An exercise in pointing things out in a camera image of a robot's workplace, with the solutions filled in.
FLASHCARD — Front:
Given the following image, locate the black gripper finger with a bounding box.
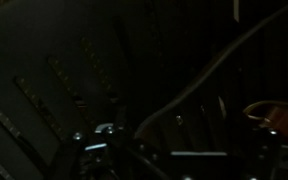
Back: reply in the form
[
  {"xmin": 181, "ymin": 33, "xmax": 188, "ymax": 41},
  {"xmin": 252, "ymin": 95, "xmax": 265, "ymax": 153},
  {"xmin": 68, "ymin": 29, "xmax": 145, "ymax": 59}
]
[{"xmin": 113, "ymin": 106, "xmax": 127, "ymax": 130}]

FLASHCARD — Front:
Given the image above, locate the black slatted office chair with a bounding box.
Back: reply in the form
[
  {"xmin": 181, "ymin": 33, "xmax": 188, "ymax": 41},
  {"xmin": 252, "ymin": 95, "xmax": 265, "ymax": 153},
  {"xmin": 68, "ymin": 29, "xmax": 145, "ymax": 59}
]
[{"xmin": 0, "ymin": 0, "xmax": 288, "ymax": 180}]

